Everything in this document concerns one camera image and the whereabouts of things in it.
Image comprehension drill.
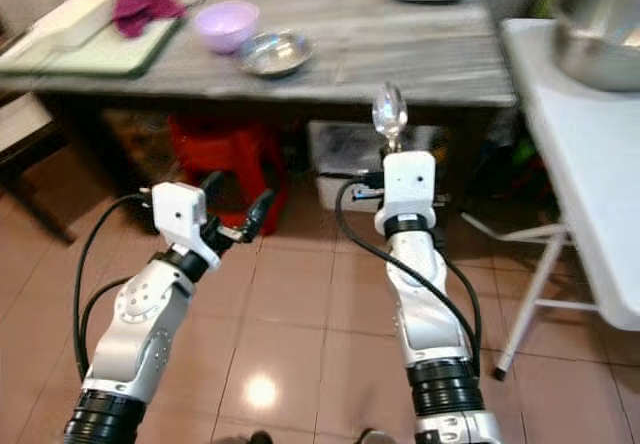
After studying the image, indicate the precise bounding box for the green cutting board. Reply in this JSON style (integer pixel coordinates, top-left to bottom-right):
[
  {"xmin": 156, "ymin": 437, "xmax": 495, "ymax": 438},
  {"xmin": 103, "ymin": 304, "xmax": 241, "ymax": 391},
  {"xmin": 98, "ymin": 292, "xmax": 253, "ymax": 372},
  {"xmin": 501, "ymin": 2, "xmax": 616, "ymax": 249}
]
[{"xmin": 0, "ymin": 0, "xmax": 186, "ymax": 77}]

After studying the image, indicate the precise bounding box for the red plastic stool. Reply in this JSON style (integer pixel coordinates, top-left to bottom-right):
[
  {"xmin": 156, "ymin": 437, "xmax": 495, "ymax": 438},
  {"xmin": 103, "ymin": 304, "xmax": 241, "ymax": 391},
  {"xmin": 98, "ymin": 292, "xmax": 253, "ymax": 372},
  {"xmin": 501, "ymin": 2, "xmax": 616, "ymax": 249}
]
[{"xmin": 168, "ymin": 114, "xmax": 286, "ymax": 230}]

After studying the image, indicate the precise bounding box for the shallow steel bowl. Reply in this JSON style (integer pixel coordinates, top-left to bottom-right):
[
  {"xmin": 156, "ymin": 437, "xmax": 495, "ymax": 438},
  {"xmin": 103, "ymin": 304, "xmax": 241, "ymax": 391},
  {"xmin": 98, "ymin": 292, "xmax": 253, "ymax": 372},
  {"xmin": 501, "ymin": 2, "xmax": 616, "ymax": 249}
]
[{"xmin": 238, "ymin": 31, "xmax": 314, "ymax": 78}]

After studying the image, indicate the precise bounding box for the large steel bowl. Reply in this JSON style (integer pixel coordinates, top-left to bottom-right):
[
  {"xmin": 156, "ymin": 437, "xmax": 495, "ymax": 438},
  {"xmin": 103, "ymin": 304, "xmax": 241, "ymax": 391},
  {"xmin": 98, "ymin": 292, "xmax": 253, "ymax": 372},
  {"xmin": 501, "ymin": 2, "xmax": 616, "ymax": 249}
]
[{"xmin": 550, "ymin": 0, "xmax": 640, "ymax": 92}]

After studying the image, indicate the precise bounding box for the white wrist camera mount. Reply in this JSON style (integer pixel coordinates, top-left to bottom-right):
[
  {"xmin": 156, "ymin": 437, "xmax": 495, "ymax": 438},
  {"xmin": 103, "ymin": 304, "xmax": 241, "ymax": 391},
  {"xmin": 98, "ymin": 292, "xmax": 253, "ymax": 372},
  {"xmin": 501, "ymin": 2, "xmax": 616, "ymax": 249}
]
[
  {"xmin": 150, "ymin": 182, "xmax": 219, "ymax": 270},
  {"xmin": 375, "ymin": 151, "xmax": 438, "ymax": 237}
]

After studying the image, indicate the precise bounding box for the white folding table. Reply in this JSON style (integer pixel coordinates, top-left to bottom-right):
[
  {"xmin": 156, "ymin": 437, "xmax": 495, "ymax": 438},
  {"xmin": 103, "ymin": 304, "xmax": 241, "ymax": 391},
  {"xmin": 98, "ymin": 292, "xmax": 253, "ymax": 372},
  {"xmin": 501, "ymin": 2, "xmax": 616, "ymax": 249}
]
[{"xmin": 460, "ymin": 19, "xmax": 640, "ymax": 380}]

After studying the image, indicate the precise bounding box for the magenta towel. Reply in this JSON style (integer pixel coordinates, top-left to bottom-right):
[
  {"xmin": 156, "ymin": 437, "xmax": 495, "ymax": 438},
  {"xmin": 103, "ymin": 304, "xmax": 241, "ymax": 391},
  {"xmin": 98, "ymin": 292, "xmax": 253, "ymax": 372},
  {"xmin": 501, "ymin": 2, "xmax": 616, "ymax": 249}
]
[{"xmin": 112, "ymin": 0, "xmax": 186, "ymax": 40}]

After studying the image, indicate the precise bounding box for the lilac plastic bowl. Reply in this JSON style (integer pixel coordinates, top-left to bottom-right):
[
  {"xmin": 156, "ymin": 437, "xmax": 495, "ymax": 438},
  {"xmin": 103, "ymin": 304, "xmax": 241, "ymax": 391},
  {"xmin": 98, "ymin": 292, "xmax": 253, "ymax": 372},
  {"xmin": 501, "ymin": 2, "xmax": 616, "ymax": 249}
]
[{"xmin": 193, "ymin": 1, "xmax": 261, "ymax": 55}]

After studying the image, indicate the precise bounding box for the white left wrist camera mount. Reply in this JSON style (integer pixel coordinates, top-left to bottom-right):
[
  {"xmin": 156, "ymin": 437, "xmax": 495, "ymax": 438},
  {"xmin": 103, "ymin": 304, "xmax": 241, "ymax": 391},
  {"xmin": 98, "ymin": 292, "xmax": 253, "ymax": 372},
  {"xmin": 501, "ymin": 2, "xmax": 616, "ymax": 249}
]
[{"xmin": 150, "ymin": 182, "xmax": 219, "ymax": 270}]

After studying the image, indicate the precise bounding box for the silver metal spoon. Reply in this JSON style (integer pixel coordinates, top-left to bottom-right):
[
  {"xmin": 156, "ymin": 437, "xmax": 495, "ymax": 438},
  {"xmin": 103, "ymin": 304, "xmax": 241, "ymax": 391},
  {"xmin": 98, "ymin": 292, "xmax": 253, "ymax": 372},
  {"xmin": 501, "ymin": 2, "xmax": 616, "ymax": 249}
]
[{"xmin": 372, "ymin": 82, "xmax": 409, "ymax": 155}]

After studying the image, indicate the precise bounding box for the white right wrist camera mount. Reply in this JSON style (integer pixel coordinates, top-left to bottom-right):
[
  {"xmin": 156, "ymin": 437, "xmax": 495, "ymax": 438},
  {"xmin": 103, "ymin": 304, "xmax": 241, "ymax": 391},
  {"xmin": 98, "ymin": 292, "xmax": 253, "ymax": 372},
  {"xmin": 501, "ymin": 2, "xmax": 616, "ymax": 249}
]
[{"xmin": 375, "ymin": 151, "xmax": 438, "ymax": 237}]

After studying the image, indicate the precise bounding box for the white plastic box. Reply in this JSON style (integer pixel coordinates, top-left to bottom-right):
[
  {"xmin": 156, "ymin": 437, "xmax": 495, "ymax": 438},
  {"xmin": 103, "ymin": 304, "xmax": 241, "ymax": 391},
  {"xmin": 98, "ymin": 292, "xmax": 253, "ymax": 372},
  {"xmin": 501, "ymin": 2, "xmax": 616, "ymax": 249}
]
[{"xmin": 25, "ymin": 0, "xmax": 121, "ymax": 50}]

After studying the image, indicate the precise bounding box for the white storage box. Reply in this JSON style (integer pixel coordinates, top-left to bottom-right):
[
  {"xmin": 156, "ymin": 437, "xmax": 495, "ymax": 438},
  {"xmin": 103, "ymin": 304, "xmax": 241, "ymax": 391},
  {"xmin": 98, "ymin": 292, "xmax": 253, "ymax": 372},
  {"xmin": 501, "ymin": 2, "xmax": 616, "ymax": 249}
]
[{"xmin": 308, "ymin": 121, "xmax": 411, "ymax": 213}]

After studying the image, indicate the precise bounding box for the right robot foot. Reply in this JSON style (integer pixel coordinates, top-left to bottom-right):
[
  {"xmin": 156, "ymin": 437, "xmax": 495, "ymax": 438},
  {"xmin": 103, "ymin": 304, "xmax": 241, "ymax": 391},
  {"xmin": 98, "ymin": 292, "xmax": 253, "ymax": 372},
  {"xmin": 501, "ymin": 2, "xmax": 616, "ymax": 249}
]
[{"xmin": 358, "ymin": 428, "xmax": 401, "ymax": 444}]

